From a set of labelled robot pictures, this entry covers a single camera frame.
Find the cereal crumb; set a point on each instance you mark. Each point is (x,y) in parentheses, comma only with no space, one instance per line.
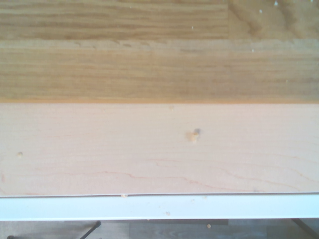
(193,136)

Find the black stand leg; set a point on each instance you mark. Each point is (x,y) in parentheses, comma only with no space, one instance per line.
(92,227)

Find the white drawer cabinet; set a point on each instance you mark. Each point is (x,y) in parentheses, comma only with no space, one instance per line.
(159,207)

